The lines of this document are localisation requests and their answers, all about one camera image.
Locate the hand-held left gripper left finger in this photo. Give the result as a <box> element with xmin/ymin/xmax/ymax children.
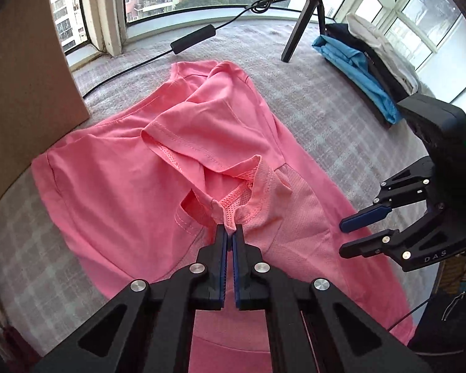
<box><xmin>33</xmin><ymin>223</ymin><xmax>231</xmax><ymax>373</ymax></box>

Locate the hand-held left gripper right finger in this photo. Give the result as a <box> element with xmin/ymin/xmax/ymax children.
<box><xmin>231</xmin><ymin>223</ymin><xmax>433</xmax><ymax>373</ymax></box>

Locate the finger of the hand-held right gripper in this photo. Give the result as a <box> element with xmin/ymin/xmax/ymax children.
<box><xmin>339</xmin><ymin>201</ymin><xmax>448</xmax><ymax>260</ymax></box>
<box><xmin>339</xmin><ymin>155</ymin><xmax>436</xmax><ymax>234</ymax></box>

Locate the pink t-shirt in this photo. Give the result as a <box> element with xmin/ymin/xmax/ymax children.
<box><xmin>31</xmin><ymin>61</ymin><xmax>416</xmax><ymax>373</ymax></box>

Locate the pink plaid blanket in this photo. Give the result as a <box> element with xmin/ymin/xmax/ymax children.
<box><xmin>0</xmin><ymin>23</ymin><xmax>443</xmax><ymax>358</ymax></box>

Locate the black folded garment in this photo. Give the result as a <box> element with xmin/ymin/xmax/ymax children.
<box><xmin>324</xmin><ymin>23</ymin><xmax>410</xmax><ymax>104</ymax></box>

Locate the person's black jacket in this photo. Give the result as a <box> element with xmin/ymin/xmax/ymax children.
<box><xmin>406</xmin><ymin>288</ymin><xmax>466</xmax><ymax>358</ymax></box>

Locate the blue folded garment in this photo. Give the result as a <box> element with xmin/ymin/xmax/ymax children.
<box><xmin>312</xmin><ymin>34</ymin><xmax>404</xmax><ymax>125</ymax></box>

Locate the black tripod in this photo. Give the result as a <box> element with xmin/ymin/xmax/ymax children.
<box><xmin>252</xmin><ymin>0</ymin><xmax>336</xmax><ymax>63</ymax></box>

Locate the light wooden board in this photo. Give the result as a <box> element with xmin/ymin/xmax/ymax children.
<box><xmin>0</xmin><ymin>0</ymin><xmax>91</xmax><ymax>218</ymax></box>

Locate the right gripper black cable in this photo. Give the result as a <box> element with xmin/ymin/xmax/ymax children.
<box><xmin>386</xmin><ymin>305</ymin><xmax>426</xmax><ymax>331</ymax></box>

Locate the black ring light cable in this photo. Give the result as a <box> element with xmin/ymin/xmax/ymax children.
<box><xmin>81</xmin><ymin>0</ymin><xmax>307</xmax><ymax>99</ymax></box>

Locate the white window frame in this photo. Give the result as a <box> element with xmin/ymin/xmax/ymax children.
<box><xmin>47</xmin><ymin>0</ymin><xmax>466</xmax><ymax>98</ymax></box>

